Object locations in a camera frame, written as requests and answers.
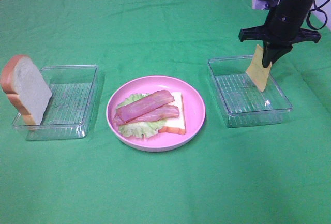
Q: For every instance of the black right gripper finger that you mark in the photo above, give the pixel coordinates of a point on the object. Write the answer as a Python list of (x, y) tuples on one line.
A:
[(276, 53), (266, 60)]

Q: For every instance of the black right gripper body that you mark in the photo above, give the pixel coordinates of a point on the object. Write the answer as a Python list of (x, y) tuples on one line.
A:
[(283, 35)]

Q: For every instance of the yellow cheese slice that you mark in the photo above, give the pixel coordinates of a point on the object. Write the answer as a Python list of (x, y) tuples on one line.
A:
[(256, 72)]

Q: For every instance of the bread slice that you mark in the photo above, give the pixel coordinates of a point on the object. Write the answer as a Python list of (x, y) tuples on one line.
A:
[(26, 88), (176, 125)]

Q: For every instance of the bacon strip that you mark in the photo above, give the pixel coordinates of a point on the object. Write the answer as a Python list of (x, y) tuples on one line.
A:
[(144, 105), (163, 112)]

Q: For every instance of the green lettuce leaf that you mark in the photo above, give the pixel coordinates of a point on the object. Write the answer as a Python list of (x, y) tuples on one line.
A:
[(138, 129)]

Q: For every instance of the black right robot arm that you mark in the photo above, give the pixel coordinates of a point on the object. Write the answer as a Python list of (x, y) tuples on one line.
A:
[(288, 12)]

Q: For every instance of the clear right plastic tray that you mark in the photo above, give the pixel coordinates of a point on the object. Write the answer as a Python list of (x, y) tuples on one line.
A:
[(240, 103)]

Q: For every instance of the clear plastic tray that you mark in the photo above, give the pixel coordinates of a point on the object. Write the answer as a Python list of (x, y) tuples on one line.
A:
[(70, 109), (240, 103)]

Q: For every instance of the pink round plate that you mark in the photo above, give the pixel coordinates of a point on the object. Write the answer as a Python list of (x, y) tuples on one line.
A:
[(194, 112)]

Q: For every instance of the green tablecloth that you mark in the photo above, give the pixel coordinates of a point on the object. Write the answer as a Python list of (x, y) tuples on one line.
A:
[(262, 174)]

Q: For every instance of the clear left plastic tray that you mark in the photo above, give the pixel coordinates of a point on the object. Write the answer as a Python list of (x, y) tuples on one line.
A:
[(70, 109)]

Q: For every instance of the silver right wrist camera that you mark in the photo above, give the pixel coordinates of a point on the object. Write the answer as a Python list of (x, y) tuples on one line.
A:
[(264, 4)]

